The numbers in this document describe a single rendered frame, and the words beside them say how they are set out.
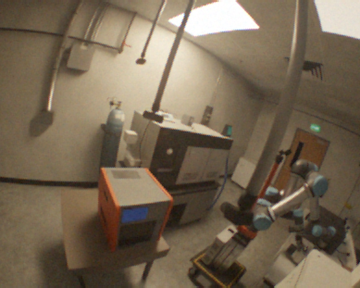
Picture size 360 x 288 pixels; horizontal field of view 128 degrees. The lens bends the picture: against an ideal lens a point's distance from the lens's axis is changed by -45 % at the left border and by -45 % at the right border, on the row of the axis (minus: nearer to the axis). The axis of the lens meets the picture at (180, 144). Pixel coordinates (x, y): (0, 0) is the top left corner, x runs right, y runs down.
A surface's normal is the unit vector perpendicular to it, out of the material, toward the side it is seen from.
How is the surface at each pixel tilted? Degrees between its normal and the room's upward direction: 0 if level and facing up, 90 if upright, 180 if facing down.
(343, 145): 90
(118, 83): 90
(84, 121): 90
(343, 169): 90
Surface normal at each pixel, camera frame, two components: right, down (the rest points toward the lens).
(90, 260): 0.29, -0.92
